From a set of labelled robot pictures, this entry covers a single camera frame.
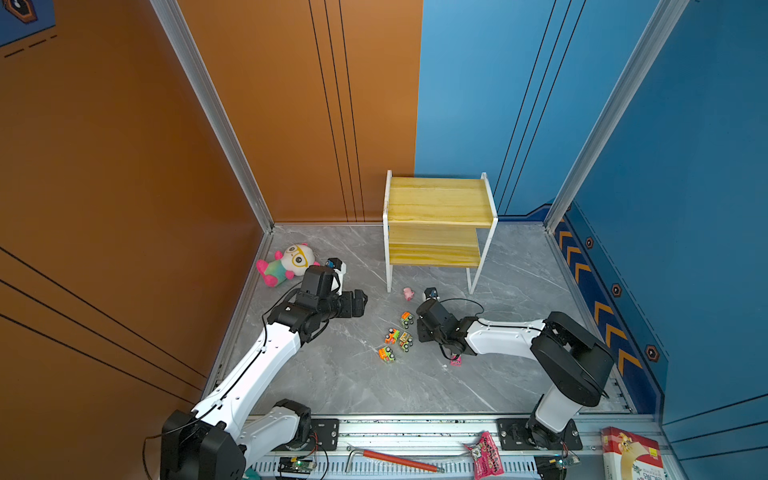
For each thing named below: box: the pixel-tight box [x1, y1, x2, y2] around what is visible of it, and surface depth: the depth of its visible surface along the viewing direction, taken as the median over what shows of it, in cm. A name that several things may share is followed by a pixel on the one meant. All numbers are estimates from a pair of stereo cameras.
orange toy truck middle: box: [384, 328, 401, 345], surface depth 89 cm
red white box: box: [601, 426, 665, 480], surface depth 69 cm
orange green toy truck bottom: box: [377, 346, 396, 363], surface depth 87 cm
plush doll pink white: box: [256, 243, 320, 287], surface depth 102 cm
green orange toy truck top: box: [401, 311, 414, 329], surface depth 93 cm
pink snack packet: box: [464, 431, 505, 480], surface depth 71 cm
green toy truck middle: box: [399, 331, 413, 353], surface depth 88 cm
